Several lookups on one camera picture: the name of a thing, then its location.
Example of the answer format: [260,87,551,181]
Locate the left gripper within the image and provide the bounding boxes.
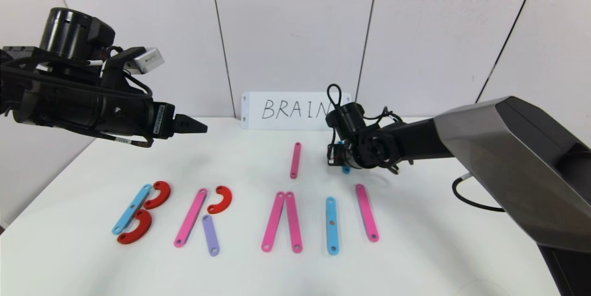
[102,85,208,139]

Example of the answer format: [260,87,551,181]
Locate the small red arc piece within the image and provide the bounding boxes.
[207,186,233,215]

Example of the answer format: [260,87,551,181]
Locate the long pink bar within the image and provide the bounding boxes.
[174,188,208,248]
[285,192,303,254]
[261,191,285,253]
[289,142,302,180]

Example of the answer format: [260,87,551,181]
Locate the short purple bar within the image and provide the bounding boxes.
[202,214,220,257]

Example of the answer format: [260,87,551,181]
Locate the short blue bar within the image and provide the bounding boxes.
[336,141,351,175]

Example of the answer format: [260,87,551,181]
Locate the short pink bar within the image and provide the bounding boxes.
[355,184,380,243]

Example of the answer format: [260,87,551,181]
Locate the white BRAIN sign card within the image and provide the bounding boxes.
[241,92,352,131]

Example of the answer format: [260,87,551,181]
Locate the large red arc piece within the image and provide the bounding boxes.
[144,181,172,210]
[117,209,153,245]

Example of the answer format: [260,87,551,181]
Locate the long blue bar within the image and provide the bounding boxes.
[326,197,339,255]
[112,184,153,235]

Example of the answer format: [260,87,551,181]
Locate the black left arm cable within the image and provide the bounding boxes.
[0,46,155,149]

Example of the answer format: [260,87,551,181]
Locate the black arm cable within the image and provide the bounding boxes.
[452,173,507,213]
[0,46,155,149]

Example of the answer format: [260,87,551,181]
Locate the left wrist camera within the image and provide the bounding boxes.
[128,47,165,75]

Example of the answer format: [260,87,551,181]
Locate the black left camera bracket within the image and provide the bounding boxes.
[102,47,145,99]

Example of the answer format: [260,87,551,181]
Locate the black looped right cable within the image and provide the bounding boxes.
[327,85,343,112]

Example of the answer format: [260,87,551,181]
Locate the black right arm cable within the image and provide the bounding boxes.
[452,173,507,213]

